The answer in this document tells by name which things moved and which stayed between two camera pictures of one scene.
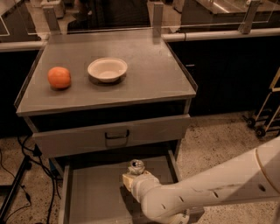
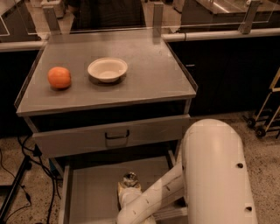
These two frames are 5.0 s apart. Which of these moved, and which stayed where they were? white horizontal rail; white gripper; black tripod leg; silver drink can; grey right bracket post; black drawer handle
Moved: white gripper; silver drink can
Stayed: grey right bracket post; black tripod leg; white horizontal rail; black drawer handle
